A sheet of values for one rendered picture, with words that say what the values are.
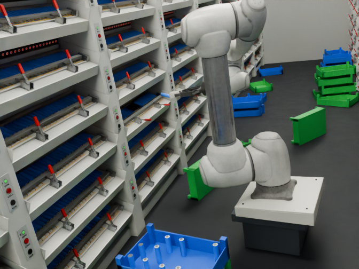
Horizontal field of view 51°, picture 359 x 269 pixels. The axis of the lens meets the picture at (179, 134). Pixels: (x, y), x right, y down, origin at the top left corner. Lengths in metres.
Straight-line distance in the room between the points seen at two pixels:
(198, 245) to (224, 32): 0.76
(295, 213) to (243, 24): 0.77
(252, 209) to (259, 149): 0.26
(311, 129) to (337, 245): 1.24
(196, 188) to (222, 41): 1.04
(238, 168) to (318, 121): 1.46
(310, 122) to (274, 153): 1.29
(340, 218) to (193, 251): 0.94
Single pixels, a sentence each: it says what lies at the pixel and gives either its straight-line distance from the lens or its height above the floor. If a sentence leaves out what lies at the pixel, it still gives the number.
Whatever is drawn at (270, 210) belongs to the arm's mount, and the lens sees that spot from 1.64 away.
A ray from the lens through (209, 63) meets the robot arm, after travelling 1.46.
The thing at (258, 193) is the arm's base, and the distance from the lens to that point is 1.73.
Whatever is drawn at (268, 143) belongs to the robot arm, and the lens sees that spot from 1.63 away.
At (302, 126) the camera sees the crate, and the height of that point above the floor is 0.13.
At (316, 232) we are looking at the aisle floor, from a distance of 1.95.
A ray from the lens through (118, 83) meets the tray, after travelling 1.98.
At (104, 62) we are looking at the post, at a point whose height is 0.91.
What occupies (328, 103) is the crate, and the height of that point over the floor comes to 0.02.
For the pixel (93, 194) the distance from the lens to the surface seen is 1.78.
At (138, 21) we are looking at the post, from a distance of 2.39.
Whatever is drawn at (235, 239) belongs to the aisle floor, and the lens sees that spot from 1.91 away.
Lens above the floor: 1.13
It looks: 20 degrees down
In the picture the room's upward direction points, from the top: 9 degrees counter-clockwise
